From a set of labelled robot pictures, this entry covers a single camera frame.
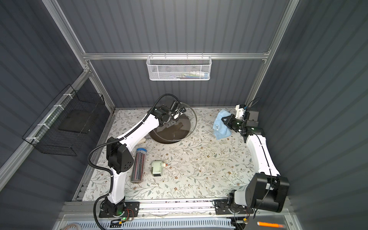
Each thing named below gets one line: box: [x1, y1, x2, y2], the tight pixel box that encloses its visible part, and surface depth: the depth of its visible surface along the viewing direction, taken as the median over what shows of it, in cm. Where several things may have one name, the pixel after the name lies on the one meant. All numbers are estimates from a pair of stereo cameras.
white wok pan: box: [149, 113, 192, 144], surface depth 98 cm
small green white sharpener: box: [150, 159, 168, 177], surface depth 85 cm
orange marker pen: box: [256, 221, 286, 229], surface depth 71 cm
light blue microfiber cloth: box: [212, 109, 232, 140], surface depth 82 cm
